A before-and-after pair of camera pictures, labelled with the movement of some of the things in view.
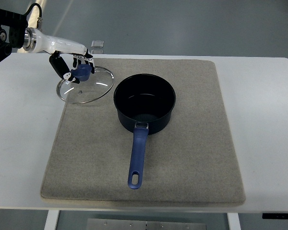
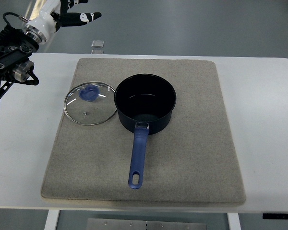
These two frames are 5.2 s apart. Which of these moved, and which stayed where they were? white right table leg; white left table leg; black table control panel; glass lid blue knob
Moved: glass lid blue knob
Stayed: white right table leg; white left table leg; black table control panel
